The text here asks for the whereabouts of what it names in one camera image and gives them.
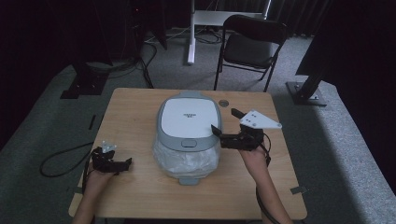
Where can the round grey table grommet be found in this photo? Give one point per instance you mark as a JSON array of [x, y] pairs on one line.
[[223, 103]]

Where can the black folding chair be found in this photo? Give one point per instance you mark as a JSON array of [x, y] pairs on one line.
[[249, 46]]

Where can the short black strip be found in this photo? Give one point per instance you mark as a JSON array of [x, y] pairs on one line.
[[92, 122]]

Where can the black stand with square base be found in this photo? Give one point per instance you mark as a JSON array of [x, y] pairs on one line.
[[85, 84]]

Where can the person's right hand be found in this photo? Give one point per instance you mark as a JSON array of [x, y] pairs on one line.
[[255, 161]]

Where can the white desk frame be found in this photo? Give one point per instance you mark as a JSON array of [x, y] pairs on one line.
[[199, 18]]

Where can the black stand with grey base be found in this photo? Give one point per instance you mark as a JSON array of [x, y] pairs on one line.
[[306, 90]]

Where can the person's left hand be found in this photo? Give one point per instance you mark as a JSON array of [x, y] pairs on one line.
[[98, 183]]

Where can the clear plastic bin liner bag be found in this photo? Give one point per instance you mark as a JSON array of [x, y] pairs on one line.
[[186, 161]]

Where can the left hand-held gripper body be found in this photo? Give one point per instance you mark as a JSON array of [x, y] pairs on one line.
[[104, 160]]

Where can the grey and white trash can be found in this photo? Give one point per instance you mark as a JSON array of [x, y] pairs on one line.
[[190, 121]]

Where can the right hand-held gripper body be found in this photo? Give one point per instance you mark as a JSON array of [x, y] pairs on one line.
[[249, 140]]

